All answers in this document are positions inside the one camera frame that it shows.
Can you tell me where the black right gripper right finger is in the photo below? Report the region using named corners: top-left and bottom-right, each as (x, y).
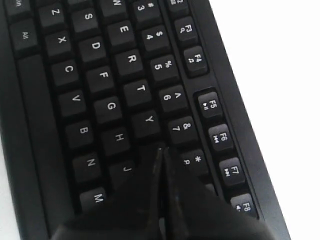
top-left (162, 147), bottom-right (276, 240)

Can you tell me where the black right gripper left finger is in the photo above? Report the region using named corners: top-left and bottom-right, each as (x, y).
top-left (52, 147), bottom-right (163, 240)

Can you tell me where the black acer keyboard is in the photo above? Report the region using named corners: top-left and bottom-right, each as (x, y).
top-left (0, 0), bottom-right (290, 240)

